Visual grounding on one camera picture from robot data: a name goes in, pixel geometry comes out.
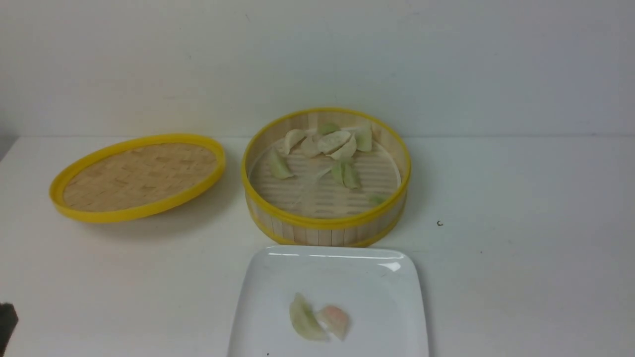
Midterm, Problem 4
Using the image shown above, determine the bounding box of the pale green dumpling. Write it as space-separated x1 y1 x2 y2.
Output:
289 293 329 342

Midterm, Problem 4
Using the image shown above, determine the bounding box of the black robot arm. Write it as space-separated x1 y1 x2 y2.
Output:
0 302 19 357

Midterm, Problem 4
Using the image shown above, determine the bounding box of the white square plate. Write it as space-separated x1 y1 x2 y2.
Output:
227 245 430 357

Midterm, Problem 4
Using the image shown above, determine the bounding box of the yellow rimmed bamboo steamer basket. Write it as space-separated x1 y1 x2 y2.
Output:
241 108 411 247

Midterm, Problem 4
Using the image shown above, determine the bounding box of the green dumpling centre left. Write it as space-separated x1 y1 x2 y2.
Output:
330 160 346 186

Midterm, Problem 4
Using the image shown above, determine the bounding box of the pale pink dumpling back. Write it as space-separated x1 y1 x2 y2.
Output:
300 136 321 159

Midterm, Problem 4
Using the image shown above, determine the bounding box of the white dumpling centre back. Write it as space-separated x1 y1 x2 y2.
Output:
317 130 358 160

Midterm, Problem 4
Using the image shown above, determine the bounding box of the white dumpling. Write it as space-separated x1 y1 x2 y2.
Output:
283 129 307 155
317 130 358 160

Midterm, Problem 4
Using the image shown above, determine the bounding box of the white dumpling back left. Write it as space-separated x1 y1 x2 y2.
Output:
283 129 307 155

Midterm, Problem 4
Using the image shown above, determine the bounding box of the green dumpling top back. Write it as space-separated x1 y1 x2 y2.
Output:
317 122 340 136

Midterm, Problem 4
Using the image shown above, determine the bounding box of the green dumpling back right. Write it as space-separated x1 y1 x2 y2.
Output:
354 124 373 152

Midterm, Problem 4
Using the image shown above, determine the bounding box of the yellow rimmed bamboo steamer lid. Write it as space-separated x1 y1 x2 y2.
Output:
49 133 226 224

